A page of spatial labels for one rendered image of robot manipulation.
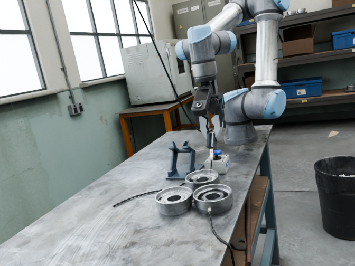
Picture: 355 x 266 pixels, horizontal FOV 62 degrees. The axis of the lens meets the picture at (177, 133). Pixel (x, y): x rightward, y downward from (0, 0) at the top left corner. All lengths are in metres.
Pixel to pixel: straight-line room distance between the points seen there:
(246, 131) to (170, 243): 0.73
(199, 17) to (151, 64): 1.80
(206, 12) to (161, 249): 4.25
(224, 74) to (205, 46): 3.73
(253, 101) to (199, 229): 0.65
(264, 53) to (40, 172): 1.89
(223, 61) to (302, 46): 1.14
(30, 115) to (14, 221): 0.77
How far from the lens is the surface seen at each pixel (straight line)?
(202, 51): 0.92
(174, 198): 0.86
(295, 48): 4.19
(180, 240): 0.71
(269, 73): 1.24
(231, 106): 1.28
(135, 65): 3.23
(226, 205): 0.78
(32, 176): 2.48
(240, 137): 1.30
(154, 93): 3.17
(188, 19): 4.80
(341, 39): 4.26
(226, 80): 4.64
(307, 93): 4.29
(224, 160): 1.02
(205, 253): 0.66
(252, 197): 1.40
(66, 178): 2.71
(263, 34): 1.28
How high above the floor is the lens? 1.19
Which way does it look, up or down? 13 degrees down
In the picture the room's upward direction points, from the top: 10 degrees counter-clockwise
